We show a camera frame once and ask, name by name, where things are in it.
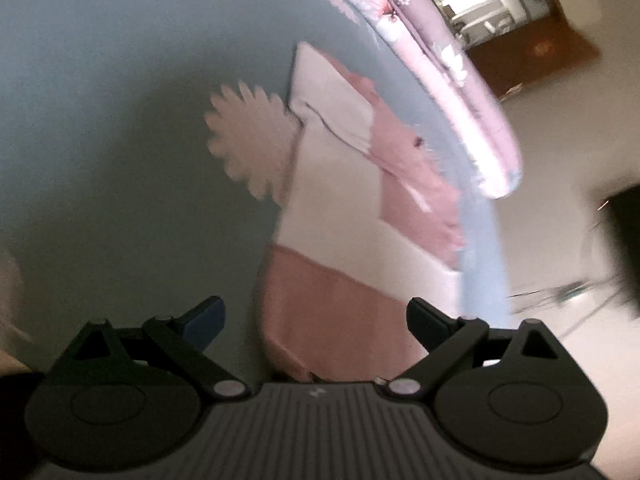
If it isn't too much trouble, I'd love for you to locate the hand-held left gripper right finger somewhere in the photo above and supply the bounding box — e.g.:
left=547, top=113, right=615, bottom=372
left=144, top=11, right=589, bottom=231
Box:
left=382, top=298, right=563, bottom=401

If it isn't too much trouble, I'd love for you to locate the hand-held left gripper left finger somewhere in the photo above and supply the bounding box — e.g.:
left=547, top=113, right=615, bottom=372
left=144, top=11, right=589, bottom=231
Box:
left=70, top=296, right=251, bottom=401

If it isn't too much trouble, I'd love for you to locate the pink and white sweater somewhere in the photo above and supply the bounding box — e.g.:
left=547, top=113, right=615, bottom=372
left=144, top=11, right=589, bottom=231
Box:
left=257, top=42, right=468, bottom=383

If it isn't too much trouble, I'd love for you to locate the wooden door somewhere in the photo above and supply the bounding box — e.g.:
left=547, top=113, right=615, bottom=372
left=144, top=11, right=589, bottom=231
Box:
left=470, top=14, right=601, bottom=103

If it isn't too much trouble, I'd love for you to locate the blue floral bed sheet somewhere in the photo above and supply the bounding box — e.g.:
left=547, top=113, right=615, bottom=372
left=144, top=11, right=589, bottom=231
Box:
left=0, top=0, right=511, bottom=386

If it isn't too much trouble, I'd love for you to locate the pink floral quilt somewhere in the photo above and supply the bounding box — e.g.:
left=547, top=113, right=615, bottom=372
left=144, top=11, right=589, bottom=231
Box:
left=305, top=0, right=523, bottom=200

